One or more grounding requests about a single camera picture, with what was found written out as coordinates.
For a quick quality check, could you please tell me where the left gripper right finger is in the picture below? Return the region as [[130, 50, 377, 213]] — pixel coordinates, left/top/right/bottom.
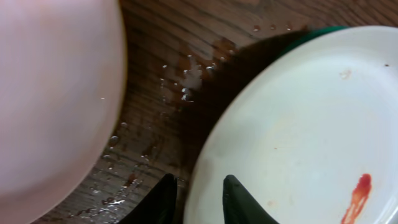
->
[[223, 175, 279, 224]]

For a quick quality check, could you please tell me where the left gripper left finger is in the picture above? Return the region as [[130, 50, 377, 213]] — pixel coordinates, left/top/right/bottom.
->
[[118, 174, 177, 224]]

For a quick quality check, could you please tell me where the white plate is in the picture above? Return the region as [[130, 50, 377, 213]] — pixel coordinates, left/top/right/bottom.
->
[[1, 0, 126, 223], [183, 26, 397, 223]]

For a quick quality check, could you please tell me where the teal plastic tray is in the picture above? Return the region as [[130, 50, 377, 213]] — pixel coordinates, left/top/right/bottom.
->
[[276, 26, 347, 58]]

